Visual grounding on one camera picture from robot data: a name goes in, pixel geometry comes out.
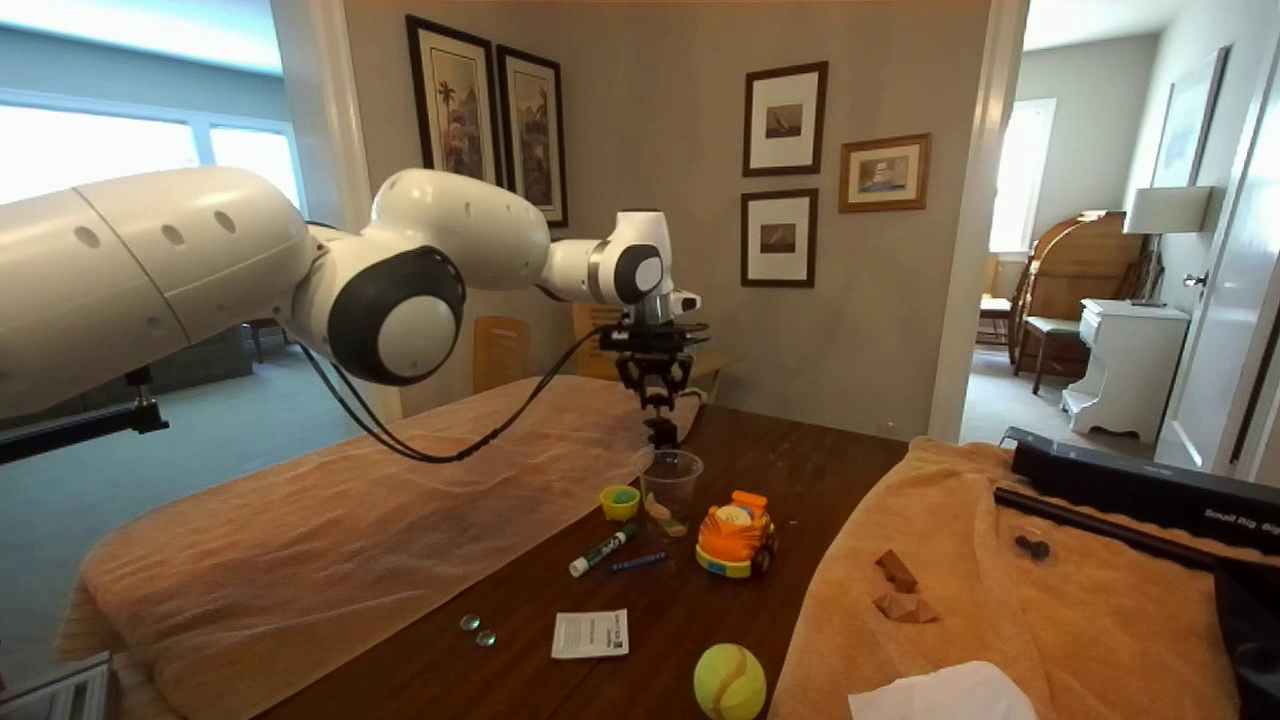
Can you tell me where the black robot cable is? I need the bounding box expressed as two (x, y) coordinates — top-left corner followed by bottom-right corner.
(281, 325), (611, 469)

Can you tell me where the black clamp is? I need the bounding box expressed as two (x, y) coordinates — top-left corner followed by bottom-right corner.
(639, 407), (687, 454)

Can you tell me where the green white marker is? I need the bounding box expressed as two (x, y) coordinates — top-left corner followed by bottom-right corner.
(563, 518), (644, 578)

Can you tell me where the clear plastic cup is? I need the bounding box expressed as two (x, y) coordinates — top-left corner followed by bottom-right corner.
(634, 443), (708, 533)

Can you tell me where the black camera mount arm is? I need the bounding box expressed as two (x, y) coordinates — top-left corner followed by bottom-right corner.
(0, 365), (171, 469)

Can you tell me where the white stand corner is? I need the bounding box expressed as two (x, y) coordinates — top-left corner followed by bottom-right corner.
(0, 652), (119, 720)

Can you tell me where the wooden framed picture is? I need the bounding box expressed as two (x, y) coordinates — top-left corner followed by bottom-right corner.
(835, 133), (937, 215)

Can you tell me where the yellow tennis ball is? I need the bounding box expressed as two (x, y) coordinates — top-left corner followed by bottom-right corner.
(687, 640), (774, 720)

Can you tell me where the white cloth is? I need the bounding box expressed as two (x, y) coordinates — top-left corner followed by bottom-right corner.
(848, 657), (1039, 720)

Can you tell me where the bright window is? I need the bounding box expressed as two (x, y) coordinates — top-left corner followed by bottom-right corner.
(0, 95), (306, 213)

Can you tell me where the wooden chair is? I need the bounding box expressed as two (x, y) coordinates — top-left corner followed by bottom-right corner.
(468, 313), (534, 395)

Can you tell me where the small wooden table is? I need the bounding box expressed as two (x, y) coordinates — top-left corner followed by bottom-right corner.
(573, 303), (738, 399)

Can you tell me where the white cabinet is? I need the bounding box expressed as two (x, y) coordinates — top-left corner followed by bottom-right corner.
(1059, 295), (1193, 448)

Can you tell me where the dark sofa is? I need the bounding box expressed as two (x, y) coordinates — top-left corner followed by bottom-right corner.
(116, 321), (262, 405)

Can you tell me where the white shade lamp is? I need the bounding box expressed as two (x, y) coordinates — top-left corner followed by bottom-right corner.
(1124, 183), (1217, 241)

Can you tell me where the small wooden block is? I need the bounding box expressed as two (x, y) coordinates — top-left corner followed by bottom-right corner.
(639, 493), (691, 538)

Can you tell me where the tall black framed picture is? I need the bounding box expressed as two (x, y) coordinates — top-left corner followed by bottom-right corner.
(406, 13), (505, 183)
(497, 44), (573, 232)

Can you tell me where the white door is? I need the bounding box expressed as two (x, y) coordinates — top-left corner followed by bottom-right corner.
(1154, 35), (1280, 487)

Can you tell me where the long black rod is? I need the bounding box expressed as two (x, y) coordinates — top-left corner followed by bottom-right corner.
(993, 485), (1280, 578)

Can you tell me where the pale framed picture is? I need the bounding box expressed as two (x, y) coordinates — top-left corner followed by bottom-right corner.
(1154, 44), (1235, 190)

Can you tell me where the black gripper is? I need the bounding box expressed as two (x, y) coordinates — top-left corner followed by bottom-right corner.
(597, 321), (712, 433)

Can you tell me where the wicker chair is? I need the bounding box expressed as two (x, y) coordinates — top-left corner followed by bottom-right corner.
(1006, 208), (1154, 399)

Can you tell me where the large orange towel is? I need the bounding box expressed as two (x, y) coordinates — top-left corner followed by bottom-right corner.
(58, 370), (708, 720)

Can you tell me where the blue crayon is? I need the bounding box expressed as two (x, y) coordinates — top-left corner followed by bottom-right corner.
(603, 548), (678, 577)

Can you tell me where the brown wooden piece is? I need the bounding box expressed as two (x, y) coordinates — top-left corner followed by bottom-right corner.
(872, 591), (944, 629)
(872, 548), (919, 596)

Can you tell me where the long black case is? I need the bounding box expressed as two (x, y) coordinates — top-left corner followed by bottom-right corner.
(996, 422), (1280, 560)

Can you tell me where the small yellow cup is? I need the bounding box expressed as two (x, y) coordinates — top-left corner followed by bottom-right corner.
(597, 479), (644, 522)

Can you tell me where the white paper card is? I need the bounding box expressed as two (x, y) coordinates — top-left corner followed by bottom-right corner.
(548, 606), (634, 663)

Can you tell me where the orange toy truck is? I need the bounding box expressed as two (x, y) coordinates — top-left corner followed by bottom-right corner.
(691, 487), (782, 585)

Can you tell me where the black bag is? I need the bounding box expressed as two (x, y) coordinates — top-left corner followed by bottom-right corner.
(1214, 556), (1280, 720)

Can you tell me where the small black framed picture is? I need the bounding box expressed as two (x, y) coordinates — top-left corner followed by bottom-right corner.
(740, 60), (833, 180)
(738, 189), (819, 290)

